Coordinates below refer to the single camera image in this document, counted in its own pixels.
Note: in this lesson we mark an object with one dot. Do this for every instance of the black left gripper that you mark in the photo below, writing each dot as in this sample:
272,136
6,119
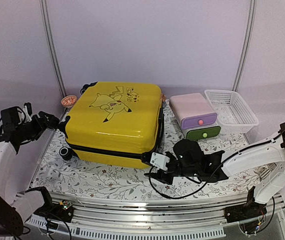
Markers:
45,124

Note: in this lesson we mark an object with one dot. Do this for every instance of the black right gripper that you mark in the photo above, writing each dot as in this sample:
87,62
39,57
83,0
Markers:
160,176

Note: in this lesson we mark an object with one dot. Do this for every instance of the yellow Pikachu suitcase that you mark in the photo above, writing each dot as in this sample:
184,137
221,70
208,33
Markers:
114,123

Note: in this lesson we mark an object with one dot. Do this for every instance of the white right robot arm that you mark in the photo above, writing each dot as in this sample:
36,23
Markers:
271,150

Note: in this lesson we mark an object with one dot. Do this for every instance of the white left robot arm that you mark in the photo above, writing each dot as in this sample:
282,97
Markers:
14,215

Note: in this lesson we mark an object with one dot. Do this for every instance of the red patterned cup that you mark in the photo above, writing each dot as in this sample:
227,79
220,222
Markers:
68,101

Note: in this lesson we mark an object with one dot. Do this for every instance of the green drawer box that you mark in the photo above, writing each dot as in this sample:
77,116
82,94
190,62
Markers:
199,133

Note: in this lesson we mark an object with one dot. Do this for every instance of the floral table mat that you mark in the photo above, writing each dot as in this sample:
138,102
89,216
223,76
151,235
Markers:
84,179

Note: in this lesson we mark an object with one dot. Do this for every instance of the pink purple drawer box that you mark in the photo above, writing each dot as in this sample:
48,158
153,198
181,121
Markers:
192,110

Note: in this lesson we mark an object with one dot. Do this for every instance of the white plastic basket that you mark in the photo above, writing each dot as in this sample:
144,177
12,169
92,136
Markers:
234,115

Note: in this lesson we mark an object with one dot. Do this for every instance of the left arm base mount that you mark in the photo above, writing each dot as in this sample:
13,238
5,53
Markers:
64,210

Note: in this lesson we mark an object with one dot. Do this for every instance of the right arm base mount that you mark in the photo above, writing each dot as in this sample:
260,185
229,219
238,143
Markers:
245,211

